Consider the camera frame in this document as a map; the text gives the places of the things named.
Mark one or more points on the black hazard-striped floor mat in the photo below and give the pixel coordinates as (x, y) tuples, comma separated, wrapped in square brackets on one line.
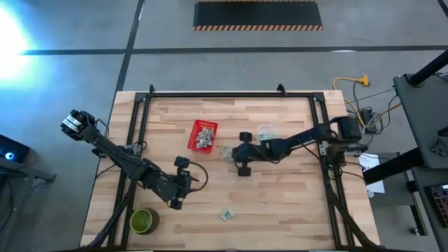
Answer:
[(257, 14)]

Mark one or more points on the clear plastic container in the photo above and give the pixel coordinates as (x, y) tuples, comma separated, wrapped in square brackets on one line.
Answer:
[(267, 127)]

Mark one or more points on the black keyboard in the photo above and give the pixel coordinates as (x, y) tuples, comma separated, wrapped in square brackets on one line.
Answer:
[(440, 204)]

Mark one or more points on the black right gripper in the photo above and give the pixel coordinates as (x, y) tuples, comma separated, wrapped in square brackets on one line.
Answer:
[(252, 154)]

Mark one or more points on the dark grey desk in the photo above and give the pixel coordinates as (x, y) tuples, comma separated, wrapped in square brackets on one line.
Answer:
[(425, 115)]

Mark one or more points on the black device blue light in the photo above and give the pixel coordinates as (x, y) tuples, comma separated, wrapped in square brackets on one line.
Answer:
[(10, 150)]

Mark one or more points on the black aluminium table frame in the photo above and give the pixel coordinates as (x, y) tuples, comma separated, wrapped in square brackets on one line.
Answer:
[(227, 94)]

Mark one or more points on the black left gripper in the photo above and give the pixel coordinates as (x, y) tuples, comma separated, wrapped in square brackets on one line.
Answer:
[(176, 183)]

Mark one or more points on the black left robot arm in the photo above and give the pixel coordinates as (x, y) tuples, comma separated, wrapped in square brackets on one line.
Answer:
[(112, 152)]

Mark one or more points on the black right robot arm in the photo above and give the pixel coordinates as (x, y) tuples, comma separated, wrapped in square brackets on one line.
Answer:
[(315, 134)]

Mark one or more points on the green bowl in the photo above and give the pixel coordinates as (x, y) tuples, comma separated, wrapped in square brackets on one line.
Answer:
[(141, 221)]

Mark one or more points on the black metal pole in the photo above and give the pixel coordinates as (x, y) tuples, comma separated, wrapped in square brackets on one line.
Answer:
[(428, 70)]

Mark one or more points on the white paper sheet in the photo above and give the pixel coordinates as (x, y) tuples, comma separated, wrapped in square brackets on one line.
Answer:
[(371, 164)]

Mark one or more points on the black power strip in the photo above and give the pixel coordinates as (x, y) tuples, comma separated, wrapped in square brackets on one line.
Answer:
[(369, 117)]

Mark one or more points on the red plastic slotted basket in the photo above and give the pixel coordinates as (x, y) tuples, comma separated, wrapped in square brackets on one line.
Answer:
[(194, 131)]

